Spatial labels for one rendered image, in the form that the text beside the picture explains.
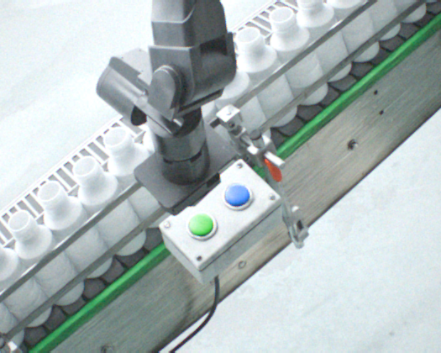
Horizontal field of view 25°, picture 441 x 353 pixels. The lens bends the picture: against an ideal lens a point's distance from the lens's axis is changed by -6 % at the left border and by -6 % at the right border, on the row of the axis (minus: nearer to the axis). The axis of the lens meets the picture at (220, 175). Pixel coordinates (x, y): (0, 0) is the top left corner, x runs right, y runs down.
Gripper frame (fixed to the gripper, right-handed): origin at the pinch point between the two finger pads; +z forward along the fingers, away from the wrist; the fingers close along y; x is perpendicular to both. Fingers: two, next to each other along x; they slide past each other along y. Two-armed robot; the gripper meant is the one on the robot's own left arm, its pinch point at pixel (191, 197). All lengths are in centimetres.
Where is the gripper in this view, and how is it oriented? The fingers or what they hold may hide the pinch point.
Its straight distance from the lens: 124.5
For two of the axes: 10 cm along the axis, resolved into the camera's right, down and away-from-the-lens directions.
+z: 0.7, 4.6, 8.9
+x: 6.5, 6.5, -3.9
